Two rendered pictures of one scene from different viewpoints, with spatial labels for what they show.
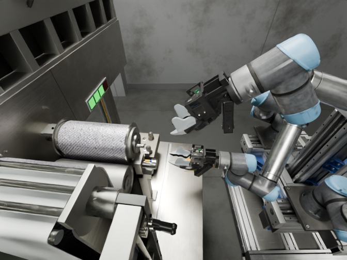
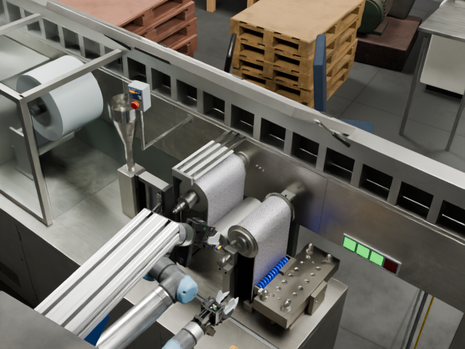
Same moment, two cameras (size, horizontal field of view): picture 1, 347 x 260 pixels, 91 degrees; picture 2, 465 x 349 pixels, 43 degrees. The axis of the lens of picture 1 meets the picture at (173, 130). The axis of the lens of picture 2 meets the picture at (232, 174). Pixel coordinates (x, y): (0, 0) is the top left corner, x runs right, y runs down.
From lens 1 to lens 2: 206 cm
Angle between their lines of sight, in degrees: 80
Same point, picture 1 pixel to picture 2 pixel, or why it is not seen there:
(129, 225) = (158, 184)
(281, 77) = not seen: hidden behind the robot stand
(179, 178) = (225, 336)
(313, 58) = not seen: hidden behind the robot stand
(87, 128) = (264, 208)
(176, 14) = not seen: outside the picture
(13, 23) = (325, 142)
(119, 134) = (243, 224)
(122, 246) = (153, 181)
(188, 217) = (181, 320)
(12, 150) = (266, 174)
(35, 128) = (286, 185)
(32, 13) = (347, 150)
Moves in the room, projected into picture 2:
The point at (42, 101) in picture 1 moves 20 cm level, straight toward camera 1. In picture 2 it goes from (303, 182) to (254, 188)
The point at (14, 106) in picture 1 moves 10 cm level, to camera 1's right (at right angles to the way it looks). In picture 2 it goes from (286, 165) to (274, 178)
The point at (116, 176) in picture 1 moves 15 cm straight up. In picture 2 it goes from (218, 226) to (219, 198)
